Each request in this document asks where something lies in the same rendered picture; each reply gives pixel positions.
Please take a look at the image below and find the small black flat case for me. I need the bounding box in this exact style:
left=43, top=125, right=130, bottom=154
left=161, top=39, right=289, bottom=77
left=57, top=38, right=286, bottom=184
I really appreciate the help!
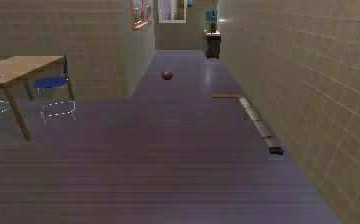
left=268, top=146, right=285, bottom=156

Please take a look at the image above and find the brown ball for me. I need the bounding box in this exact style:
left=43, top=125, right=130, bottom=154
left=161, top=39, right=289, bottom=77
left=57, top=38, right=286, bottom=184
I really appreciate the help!
left=161, top=68, right=174, bottom=81

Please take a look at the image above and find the dark grey cabinet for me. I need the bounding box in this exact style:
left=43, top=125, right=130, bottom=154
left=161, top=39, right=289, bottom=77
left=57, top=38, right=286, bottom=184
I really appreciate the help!
left=203, top=29, right=222, bottom=60

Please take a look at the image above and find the teal vase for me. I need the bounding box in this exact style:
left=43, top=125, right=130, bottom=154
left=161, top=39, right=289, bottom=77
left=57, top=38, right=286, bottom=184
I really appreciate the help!
left=205, top=9, right=219, bottom=34

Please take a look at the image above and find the white framed window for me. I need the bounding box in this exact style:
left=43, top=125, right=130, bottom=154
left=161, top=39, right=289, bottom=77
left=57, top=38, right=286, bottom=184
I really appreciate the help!
left=158, top=0, right=187, bottom=24

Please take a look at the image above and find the light wooden table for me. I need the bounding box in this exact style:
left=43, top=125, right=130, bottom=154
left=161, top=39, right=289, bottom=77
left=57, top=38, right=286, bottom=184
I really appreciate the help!
left=0, top=55, right=75, bottom=142

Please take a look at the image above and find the red framed wall picture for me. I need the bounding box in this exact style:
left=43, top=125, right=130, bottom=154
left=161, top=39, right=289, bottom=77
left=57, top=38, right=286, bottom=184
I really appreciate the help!
left=130, top=0, right=154, bottom=32

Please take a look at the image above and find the blue chair with wire legs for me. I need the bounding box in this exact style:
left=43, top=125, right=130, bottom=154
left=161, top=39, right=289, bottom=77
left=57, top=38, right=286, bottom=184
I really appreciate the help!
left=33, top=54, right=77, bottom=125

